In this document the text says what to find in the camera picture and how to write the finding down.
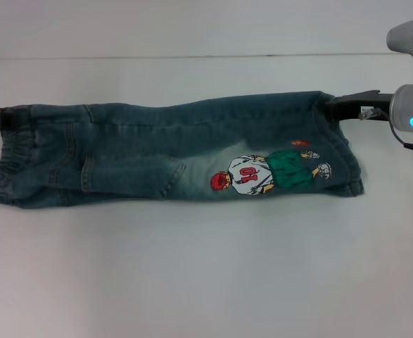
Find blue denim shorts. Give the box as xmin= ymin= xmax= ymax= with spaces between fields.
xmin=0 ymin=90 xmax=365 ymax=209

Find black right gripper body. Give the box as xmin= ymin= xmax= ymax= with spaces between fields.
xmin=336 ymin=90 xmax=394 ymax=125

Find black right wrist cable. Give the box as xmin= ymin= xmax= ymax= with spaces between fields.
xmin=388 ymin=119 xmax=413 ymax=153

